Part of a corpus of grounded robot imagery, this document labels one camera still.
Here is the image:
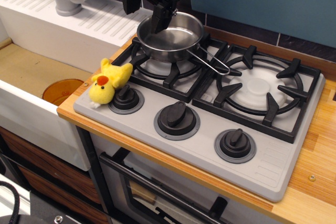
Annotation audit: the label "black braided cable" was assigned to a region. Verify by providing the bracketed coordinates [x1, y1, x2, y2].
[0, 180, 21, 224]

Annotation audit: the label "black burner grate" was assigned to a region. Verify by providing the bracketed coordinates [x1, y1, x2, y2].
[112, 37, 219, 102]
[192, 45, 325, 144]

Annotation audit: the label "stainless steel pan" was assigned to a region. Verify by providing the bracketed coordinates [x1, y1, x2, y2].
[136, 11, 231, 76]

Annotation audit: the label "white toy sink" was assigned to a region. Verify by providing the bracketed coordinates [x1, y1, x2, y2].
[1, 0, 151, 171]

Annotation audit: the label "black right burner grate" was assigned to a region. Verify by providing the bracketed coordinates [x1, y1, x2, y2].
[192, 45, 325, 144]

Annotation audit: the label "black stove knob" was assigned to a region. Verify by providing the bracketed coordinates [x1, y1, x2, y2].
[154, 101, 201, 141]
[214, 129, 257, 164]
[108, 84, 144, 115]

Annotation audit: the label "black left stove knob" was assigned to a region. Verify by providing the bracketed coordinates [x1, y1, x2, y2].
[108, 84, 144, 115]

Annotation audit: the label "black left burner grate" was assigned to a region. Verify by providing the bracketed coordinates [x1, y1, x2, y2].
[112, 37, 219, 102]

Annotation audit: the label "yellow stuffed duck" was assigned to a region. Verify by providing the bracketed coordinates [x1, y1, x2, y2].
[88, 58, 133, 109]

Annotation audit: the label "orange plastic plate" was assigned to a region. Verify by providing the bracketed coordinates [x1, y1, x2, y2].
[42, 79, 83, 106]

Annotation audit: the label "black middle stove knob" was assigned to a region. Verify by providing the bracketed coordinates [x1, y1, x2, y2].
[154, 101, 201, 141]

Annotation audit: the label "wooden drawer fronts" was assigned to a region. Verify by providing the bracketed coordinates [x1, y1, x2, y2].
[1, 128, 111, 223]

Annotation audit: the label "oven door with handle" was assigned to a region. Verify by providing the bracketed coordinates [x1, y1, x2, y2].
[99, 148, 267, 223]

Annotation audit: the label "black right stove knob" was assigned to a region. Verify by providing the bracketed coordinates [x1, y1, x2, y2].
[214, 129, 257, 164]

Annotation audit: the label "grey toy stove top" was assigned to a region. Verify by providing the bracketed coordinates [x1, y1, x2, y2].
[72, 21, 326, 203]

